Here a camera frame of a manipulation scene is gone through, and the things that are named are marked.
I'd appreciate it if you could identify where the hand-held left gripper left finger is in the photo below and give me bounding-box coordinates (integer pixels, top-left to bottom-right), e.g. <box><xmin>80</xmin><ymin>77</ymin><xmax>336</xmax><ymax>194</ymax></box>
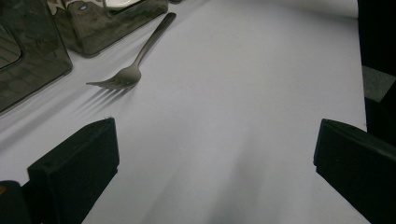
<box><xmin>21</xmin><ymin>117</ymin><xmax>120</xmax><ymax>224</ymax></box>

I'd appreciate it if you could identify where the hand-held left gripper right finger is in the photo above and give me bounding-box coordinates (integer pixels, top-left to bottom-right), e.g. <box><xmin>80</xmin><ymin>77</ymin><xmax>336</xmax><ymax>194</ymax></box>
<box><xmin>313</xmin><ymin>118</ymin><xmax>396</xmax><ymax>224</ymax></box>

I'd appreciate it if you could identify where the metal fork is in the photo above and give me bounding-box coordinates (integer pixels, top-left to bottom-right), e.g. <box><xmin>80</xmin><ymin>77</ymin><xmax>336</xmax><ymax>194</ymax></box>
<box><xmin>85</xmin><ymin>11</ymin><xmax>177</xmax><ymax>91</ymax></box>

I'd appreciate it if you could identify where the smoky clear plastic bin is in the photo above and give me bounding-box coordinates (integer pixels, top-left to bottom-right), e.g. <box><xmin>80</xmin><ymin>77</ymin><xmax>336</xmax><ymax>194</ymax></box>
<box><xmin>0</xmin><ymin>0</ymin><xmax>74</xmax><ymax>114</ymax></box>
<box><xmin>46</xmin><ymin>0</ymin><xmax>170</xmax><ymax>59</ymax></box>

